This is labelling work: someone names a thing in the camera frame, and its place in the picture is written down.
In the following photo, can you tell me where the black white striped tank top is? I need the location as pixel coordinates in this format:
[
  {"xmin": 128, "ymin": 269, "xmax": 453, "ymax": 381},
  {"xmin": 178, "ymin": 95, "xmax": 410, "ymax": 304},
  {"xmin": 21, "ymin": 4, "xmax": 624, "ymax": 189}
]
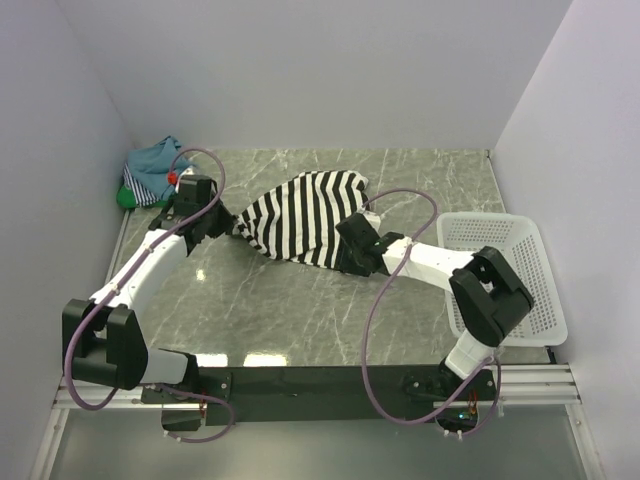
[{"xmin": 232, "ymin": 170, "xmax": 369, "ymax": 277}]

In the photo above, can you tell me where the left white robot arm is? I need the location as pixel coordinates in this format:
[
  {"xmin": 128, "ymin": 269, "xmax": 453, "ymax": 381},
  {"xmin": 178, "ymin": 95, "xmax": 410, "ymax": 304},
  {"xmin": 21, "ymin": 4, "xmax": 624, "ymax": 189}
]
[{"xmin": 62, "ymin": 175, "xmax": 234, "ymax": 402}]

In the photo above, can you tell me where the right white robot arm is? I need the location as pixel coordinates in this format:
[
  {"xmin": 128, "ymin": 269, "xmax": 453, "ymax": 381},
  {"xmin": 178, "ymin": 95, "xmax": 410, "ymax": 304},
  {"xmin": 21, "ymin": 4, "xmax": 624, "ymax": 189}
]
[{"xmin": 336, "ymin": 213, "xmax": 534, "ymax": 399}]

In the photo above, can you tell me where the teal folded tank top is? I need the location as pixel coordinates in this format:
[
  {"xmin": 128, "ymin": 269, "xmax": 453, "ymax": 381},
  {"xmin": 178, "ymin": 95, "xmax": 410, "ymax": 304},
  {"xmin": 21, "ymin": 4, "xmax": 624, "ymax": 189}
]
[{"xmin": 127, "ymin": 136, "xmax": 194, "ymax": 200}]

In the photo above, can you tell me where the blue striped folded tank top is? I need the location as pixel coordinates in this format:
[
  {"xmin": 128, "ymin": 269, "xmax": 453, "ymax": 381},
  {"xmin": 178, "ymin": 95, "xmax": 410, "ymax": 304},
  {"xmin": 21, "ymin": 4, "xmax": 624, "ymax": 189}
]
[{"xmin": 116, "ymin": 165, "xmax": 175, "ymax": 209}]

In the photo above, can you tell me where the green folded tank top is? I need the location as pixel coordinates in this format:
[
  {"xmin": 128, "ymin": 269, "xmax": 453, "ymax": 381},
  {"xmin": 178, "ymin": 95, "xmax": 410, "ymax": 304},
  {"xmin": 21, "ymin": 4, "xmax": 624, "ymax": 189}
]
[{"xmin": 116, "ymin": 183, "xmax": 174, "ymax": 210}]

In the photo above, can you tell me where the white plastic mesh basket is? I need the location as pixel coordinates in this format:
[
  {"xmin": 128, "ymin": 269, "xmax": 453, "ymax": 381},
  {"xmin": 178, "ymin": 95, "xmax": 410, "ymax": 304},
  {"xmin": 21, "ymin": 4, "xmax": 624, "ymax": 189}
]
[{"xmin": 436, "ymin": 212, "xmax": 569, "ymax": 348}]

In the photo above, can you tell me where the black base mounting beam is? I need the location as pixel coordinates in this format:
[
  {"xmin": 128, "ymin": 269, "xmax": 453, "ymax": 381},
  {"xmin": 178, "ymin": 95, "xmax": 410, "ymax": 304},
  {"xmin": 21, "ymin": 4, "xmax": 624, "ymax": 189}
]
[{"xmin": 140, "ymin": 364, "xmax": 501, "ymax": 430}]

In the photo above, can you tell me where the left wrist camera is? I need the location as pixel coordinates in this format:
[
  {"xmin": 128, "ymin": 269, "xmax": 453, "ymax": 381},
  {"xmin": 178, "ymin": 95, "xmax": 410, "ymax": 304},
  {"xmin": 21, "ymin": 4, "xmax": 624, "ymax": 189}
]
[{"xmin": 167, "ymin": 167, "xmax": 198, "ymax": 192}]

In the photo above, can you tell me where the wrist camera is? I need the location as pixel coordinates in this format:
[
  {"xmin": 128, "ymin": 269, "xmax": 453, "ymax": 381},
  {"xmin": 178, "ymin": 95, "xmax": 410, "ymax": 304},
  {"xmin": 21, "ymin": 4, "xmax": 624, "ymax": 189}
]
[
  {"xmin": 362, "ymin": 210, "xmax": 381, "ymax": 232},
  {"xmin": 167, "ymin": 167, "xmax": 198, "ymax": 192}
]

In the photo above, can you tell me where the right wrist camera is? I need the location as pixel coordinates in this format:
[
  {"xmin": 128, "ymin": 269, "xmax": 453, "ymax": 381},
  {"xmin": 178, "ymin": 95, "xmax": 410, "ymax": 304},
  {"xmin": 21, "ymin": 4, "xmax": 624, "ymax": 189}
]
[{"xmin": 362, "ymin": 210, "xmax": 381, "ymax": 232}]

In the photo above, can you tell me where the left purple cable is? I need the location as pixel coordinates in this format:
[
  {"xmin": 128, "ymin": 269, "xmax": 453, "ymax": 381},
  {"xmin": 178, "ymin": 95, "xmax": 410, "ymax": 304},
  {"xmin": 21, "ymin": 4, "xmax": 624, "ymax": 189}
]
[{"xmin": 61, "ymin": 146, "xmax": 236, "ymax": 445}]

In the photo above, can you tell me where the purple cable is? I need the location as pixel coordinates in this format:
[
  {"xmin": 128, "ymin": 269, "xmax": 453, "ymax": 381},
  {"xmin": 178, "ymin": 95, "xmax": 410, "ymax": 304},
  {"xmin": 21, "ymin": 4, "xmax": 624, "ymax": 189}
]
[
  {"xmin": 358, "ymin": 188, "xmax": 504, "ymax": 442},
  {"xmin": 61, "ymin": 146, "xmax": 236, "ymax": 445}
]

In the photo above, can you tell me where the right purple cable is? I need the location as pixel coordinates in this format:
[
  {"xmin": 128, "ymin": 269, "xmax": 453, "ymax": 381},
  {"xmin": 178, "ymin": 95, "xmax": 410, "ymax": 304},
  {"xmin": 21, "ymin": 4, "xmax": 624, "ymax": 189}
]
[{"xmin": 358, "ymin": 188, "xmax": 504, "ymax": 442}]

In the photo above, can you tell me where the aluminium rail frame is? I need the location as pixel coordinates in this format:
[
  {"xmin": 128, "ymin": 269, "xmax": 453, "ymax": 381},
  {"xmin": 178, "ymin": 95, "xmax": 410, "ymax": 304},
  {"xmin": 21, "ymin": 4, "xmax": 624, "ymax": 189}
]
[{"xmin": 29, "ymin": 209, "xmax": 606, "ymax": 480}]

